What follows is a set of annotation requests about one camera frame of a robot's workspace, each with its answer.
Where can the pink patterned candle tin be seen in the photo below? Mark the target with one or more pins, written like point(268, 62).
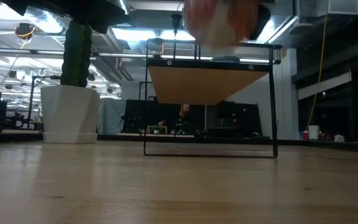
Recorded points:
point(219, 21)

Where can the small white container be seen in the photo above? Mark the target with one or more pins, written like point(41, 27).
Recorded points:
point(339, 138)

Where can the dark green cactus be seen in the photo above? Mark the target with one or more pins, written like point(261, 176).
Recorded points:
point(76, 56)

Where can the red cup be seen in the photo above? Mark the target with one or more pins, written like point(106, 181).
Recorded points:
point(305, 136)

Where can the white ceiling air unit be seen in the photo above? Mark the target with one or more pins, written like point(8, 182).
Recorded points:
point(337, 7)

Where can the wooden shelf riser black frame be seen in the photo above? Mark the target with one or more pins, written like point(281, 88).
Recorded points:
point(204, 84)

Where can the black aluminium rig frame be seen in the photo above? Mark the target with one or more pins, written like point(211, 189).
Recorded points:
point(120, 137)

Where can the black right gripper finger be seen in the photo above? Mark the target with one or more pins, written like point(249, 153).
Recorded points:
point(262, 20)

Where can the person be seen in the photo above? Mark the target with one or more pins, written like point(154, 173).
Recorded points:
point(183, 115)

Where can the white faceted plant pot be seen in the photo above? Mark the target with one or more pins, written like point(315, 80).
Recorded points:
point(70, 115)

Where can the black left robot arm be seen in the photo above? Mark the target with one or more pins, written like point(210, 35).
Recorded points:
point(42, 7)

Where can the black desk partition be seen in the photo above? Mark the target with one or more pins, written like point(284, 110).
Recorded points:
point(238, 113)

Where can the grey covered cabinet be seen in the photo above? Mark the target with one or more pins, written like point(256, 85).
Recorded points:
point(110, 115)

